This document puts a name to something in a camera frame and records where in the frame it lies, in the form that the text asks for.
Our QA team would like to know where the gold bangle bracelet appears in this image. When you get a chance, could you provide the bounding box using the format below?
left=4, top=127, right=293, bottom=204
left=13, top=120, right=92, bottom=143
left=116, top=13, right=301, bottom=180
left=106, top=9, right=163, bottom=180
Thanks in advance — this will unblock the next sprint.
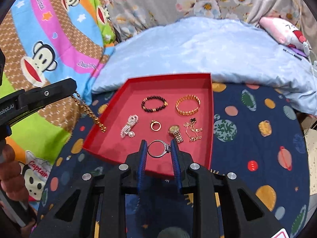
left=175, top=94, right=201, bottom=116

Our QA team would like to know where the gold chain necklace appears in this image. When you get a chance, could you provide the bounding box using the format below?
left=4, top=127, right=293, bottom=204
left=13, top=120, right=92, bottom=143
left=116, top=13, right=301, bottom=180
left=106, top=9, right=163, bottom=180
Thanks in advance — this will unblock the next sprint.
left=71, top=91, right=107, bottom=133

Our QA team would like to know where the navy planet print bedsheet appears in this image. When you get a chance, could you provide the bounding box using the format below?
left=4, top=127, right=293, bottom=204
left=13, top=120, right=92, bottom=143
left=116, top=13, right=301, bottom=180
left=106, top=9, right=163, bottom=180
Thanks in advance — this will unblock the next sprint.
left=36, top=81, right=313, bottom=238

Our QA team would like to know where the thin gold pendant necklace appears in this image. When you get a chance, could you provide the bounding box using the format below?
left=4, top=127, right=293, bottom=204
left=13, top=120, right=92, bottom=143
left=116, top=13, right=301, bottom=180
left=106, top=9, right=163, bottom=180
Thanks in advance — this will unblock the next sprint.
left=183, top=118, right=204, bottom=142

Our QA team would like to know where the red jewelry tray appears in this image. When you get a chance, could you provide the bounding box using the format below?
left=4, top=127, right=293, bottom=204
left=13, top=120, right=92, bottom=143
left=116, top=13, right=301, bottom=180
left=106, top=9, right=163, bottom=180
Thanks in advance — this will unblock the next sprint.
left=83, top=74, right=213, bottom=179

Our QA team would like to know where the floral grey bedding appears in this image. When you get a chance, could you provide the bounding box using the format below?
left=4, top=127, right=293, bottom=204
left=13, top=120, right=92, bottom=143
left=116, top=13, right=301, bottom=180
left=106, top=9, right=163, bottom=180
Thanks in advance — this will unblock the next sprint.
left=105, top=0, right=316, bottom=46

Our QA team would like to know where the pink plush toy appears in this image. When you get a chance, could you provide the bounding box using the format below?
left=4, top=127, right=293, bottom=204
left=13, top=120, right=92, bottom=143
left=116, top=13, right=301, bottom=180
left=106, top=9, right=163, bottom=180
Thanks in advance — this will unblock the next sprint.
left=259, top=17, right=309, bottom=55

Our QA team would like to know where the left human hand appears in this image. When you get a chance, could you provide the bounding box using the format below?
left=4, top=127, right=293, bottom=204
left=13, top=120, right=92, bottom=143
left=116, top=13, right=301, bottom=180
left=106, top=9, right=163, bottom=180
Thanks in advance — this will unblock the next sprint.
left=0, top=143, right=37, bottom=238

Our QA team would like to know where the gold wrist watch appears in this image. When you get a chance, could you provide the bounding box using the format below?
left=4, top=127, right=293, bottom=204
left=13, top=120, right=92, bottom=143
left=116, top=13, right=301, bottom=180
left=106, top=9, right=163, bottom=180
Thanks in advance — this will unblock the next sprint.
left=168, top=125, right=183, bottom=143

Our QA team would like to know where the light blue quilt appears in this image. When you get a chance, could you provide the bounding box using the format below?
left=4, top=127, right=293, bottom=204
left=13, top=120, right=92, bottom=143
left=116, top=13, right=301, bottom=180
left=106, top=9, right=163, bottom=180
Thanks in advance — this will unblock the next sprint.
left=92, top=17, right=316, bottom=114

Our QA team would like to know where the silver gemstone ring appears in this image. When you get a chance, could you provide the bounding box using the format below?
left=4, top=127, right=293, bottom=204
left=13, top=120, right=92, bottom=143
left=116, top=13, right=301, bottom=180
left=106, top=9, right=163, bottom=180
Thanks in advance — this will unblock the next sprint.
left=147, top=140, right=172, bottom=159

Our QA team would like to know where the white pearl bracelet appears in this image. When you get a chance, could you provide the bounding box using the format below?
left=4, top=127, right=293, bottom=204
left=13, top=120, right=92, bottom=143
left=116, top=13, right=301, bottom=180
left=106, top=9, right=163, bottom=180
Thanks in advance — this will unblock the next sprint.
left=120, top=114, right=139, bottom=139

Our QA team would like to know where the black bead bracelet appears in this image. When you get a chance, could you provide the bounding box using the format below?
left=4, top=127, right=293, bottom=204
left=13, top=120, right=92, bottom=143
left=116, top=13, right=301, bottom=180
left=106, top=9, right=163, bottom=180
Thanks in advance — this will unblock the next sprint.
left=141, top=95, right=169, bottom=113

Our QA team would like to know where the colourful monkey cartoon blanket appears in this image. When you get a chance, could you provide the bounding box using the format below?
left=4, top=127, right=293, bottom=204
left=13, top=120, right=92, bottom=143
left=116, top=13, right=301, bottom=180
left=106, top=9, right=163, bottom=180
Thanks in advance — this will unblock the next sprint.
left=1, top=0, right=116, bottom=202

